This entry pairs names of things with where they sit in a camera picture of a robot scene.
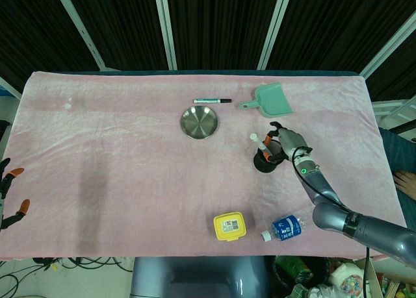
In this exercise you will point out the pink fleece table cloth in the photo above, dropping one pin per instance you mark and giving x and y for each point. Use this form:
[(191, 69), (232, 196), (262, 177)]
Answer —
[(130, 165)]

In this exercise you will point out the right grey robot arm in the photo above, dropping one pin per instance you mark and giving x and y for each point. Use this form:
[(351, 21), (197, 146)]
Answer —
[(373, 228)]

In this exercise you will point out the black mesh cup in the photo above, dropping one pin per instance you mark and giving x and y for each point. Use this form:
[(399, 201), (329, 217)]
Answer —
[(265, 167)]

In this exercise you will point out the black bin with green bag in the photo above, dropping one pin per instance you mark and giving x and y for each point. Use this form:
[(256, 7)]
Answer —
[(292, 272)]

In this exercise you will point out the bystander teal trouser leg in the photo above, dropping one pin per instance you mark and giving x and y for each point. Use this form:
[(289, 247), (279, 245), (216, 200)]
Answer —
[(396, 148)]

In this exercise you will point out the bystander bare hand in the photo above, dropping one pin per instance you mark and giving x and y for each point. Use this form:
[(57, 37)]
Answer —
[(406, 181)]

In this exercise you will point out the white plastic toy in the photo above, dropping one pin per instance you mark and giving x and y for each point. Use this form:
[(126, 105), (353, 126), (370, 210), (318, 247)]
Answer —
[(346, 278)]

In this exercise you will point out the white aluminium frame post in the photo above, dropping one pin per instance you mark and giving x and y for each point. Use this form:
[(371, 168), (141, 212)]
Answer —
[(165, 28), (390, 41), (9, 88), (274, 28), (81, 28)]

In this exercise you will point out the round steel plate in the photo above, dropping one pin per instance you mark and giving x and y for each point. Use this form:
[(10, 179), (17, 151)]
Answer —
[(200, 122)]

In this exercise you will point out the grey robot torso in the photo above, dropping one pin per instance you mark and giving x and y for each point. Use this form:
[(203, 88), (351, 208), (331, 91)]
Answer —
[(195, 278)]

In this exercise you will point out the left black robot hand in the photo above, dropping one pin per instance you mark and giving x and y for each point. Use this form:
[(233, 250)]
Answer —
[(4, 187)]

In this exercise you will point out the clear bottle with blue label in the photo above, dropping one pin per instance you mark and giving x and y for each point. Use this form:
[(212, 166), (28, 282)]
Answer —
[(286, 228)]

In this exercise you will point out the yellow lidded box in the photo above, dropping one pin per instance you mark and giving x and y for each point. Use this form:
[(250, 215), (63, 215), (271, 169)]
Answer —
[(229, 226)]

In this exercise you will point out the white step ladder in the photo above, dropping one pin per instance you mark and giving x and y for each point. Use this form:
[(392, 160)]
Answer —
[(393, 111)]

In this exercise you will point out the white tube with cap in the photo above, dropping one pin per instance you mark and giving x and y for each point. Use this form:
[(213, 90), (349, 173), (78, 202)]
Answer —
[(253, 137)]

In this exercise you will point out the green plastic dustpan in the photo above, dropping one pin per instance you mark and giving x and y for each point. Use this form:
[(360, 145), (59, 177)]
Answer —
[(273, 101)]

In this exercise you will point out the black pleated curtain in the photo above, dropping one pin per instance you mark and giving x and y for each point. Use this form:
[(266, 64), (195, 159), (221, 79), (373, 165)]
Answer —
[(221, 25)]

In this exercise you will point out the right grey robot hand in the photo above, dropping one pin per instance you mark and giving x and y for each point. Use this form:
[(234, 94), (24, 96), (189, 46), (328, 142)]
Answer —
[(292, 142)]

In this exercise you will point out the green white marker pen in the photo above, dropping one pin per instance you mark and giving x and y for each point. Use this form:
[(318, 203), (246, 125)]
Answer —
[(208, 101)]

